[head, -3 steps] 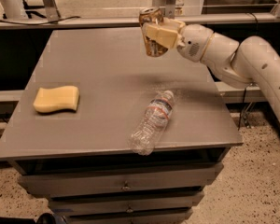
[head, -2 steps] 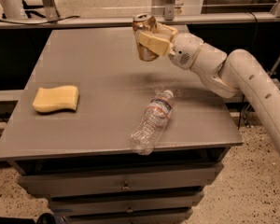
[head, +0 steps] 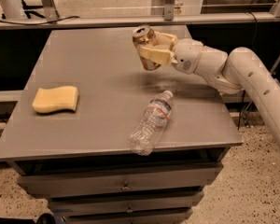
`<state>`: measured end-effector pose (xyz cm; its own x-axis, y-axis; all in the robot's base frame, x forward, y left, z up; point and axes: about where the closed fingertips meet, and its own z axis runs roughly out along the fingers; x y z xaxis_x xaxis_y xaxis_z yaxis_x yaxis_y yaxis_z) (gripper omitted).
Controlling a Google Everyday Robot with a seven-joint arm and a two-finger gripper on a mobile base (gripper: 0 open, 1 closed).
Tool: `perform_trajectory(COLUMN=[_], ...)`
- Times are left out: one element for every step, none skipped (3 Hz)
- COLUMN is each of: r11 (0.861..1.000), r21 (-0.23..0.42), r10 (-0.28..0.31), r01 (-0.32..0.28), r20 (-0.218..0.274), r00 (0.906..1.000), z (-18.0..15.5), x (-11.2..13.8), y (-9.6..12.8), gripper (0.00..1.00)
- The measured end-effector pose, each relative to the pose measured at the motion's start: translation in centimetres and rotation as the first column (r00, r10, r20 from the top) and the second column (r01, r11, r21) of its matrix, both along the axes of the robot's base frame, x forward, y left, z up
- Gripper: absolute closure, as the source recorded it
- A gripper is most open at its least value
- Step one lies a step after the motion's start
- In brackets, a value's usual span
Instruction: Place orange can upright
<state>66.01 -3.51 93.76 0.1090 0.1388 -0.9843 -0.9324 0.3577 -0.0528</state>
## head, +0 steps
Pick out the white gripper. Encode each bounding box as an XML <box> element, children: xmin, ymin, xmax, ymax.
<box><xmin>139</xmin><ymin>32</ymin><xmax>203</xmax><ymax>74</ymax></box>

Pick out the crushed orange soda can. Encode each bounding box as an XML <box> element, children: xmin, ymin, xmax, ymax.
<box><xmin>133</xmin><ymin>24</ymin><xmax>160</xmax><ymax>71</ymax></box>

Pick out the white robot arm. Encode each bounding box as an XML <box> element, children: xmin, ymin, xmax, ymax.
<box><xmin>133</xmin><ymin>26</ymin><xmax>280</xmax><ymax>149</ymax></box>

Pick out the clear plastic water bottle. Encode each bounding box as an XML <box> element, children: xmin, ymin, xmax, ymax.
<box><xmin>128</xmin><ymin>91</ymin><xmax>174</xmax><ymax>156</ymax></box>

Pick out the grey drawer cabinet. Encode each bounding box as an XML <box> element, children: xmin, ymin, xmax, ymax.
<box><xmin>0</xmin><ymin>28</ymin><xmax>242</xmax><ymax>224</ymax></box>

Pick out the yellow sponge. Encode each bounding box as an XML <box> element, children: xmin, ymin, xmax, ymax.
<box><xmin>32</xmin><ymin>86</ymin><xmax>78</xmax><ymax>114</ymax></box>

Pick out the metal guard rail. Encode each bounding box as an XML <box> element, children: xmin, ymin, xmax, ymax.
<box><xmin>0</xmin><ymin>12</ymin><xmax>280</xmax><ymax>30</ymax></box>

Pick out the black cable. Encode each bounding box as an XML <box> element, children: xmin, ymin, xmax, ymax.
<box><xmin>0</xmin><ymin>15</ymin><xmax>81</xmax><ymax>26</ymax></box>

